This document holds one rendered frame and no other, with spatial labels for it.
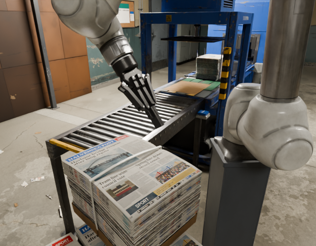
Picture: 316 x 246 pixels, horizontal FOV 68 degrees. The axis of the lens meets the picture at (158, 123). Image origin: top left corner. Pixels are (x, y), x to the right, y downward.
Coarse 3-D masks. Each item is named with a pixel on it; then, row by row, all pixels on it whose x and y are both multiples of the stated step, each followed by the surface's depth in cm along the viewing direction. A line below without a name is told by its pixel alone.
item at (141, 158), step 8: (152, 144) 88; (136, 152) 83; (152, 152) 83; (160, 152) 82; (120, 160) 78; (128, 160) 78; (136, 160) 78; (144, 160) 78; (104, 168) 73; (120, 168) 73; (128, 168) 73; (88, 176) 70; (104, 176) 70; (112, 176) 70; (88, 184) 69; (96, 184) 66; (88, 192) 71; (96, 192) 67; (96, 200) 68; (96, 208) 72; (96, 216) 74
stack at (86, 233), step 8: (80, 232) 80; (88, 232) 80; (184, 232) 80; (56, 240) 77; (64, 240) 77; (72, 240) 77; (80, 240) 80; (88, 240) 77; (96, 240) 77; (176, 240) 77; (184, 240) 77; (192, 240) 77
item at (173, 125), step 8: (192, 104) 208; (200, 104) 217; (184, 112) 191; (192, 112) 203; (168, 120) 176; (176, 120) 177; (184, 120) 191; (160, 128) 163; (168, 128) 168; (176, 128) 180; (152, 136) 152; (160, 136) 160; (168, 136) 171; (160, 144) 163
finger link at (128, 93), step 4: (124, 84) 69; (124, 88) 69; (128, 88) 70; (124, 92) 71; (128, 92) 70; (132, 92) 70; (128, 96) 71; (132, 96) 70; (136, 96) 71; (132, 100) 71; (136, 100) 70; (136, 104) 71; (140, 104) 71; (136, 108) 72
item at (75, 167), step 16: (112, 144) 89; (128, 144) 88; (144, 144) 88; (64, 160) 81; (80, 160) 80; (96, 160) 79; (112, 160) 78; (80, 176) 72; (80, 192) 78; (80, 208) 83
